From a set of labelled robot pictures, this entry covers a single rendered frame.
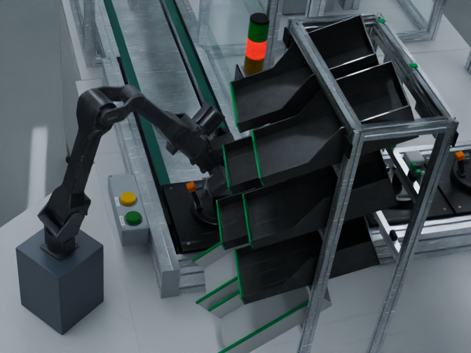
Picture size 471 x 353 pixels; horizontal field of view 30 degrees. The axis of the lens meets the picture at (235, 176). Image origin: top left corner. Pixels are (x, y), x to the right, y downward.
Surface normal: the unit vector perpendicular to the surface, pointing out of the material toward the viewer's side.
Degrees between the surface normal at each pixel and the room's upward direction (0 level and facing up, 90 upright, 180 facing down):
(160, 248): 0
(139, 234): 90
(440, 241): 90
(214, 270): 45
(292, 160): 25
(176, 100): 0
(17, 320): 0
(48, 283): 90
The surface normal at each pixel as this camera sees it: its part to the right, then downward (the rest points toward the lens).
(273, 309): -0.63, -0.53
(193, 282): 0.27, 0.66
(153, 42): 0.10, -0.74
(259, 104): -0.33, -0.67
